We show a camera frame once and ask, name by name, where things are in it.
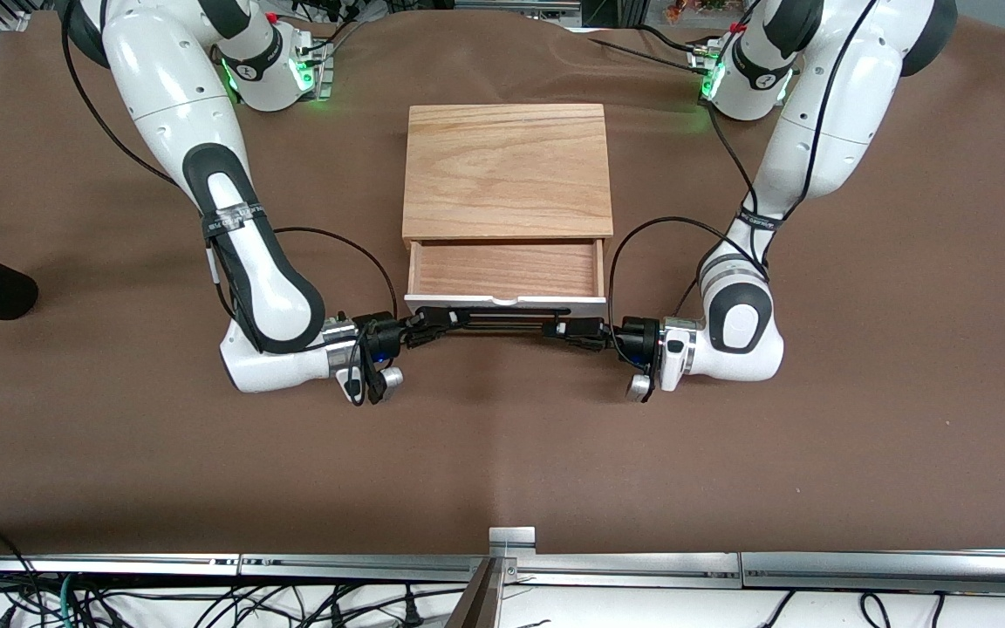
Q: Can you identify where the small aluminium bracket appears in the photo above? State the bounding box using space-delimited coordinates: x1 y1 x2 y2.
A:
490 527 537 556

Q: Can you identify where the thin black cable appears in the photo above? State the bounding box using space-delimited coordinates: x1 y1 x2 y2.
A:
590 24 702 72

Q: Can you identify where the aluminium table edge rail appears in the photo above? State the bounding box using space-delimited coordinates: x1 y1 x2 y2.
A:
239 549 742 587
0 552 241 577
740 547 1005 596

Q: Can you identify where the black drawer handle bar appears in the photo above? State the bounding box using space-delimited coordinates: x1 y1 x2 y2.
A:
450 305 570 334

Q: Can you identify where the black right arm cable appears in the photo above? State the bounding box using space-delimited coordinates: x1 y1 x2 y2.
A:
60 0 400 411

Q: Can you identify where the green cable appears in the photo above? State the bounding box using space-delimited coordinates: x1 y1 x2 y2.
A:
56 574 86 628

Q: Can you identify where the wooden drawer cabinet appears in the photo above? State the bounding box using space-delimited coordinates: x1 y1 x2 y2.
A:
401 103 615 250

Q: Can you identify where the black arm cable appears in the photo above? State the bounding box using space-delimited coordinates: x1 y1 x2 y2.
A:
609 0 880 350
60 0 400 411

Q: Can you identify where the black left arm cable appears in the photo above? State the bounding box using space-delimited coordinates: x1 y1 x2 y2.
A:
609 0 880 350

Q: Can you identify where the brown table cover sheet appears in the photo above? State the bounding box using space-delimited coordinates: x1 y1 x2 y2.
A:
0 9 1005 556

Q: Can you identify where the aluminium support profile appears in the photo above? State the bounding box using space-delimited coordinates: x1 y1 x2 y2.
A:
444 558 509 628

